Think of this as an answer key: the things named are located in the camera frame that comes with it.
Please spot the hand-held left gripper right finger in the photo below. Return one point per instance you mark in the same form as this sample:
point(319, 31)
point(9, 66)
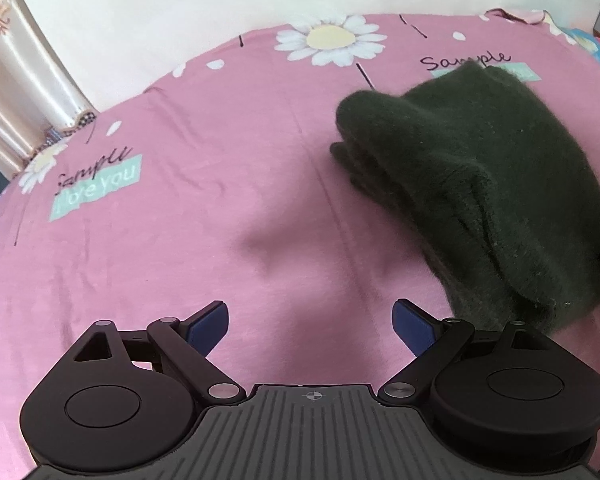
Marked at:
point(413, 329)

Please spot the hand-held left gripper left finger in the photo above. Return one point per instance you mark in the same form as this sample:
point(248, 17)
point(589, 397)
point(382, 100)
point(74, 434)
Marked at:
point(209, 329)

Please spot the dark green sweater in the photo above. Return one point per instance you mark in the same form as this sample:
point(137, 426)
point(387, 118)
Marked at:
point(485, 170)

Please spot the pink floral bed sheet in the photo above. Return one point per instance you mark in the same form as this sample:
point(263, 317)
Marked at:
point(205, 230)

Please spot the beige patterned curtain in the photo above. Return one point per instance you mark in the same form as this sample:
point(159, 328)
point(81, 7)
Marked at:
point(20, 85)

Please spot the blue printed cloth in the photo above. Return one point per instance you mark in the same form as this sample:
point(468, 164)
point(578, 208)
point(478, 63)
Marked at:
point(597, 50)

